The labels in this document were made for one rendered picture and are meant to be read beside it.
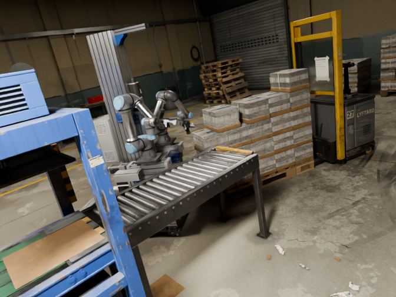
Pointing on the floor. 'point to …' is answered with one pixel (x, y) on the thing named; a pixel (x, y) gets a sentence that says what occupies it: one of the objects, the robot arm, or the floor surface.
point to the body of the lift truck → (362, 102)
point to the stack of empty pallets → (217, 70)
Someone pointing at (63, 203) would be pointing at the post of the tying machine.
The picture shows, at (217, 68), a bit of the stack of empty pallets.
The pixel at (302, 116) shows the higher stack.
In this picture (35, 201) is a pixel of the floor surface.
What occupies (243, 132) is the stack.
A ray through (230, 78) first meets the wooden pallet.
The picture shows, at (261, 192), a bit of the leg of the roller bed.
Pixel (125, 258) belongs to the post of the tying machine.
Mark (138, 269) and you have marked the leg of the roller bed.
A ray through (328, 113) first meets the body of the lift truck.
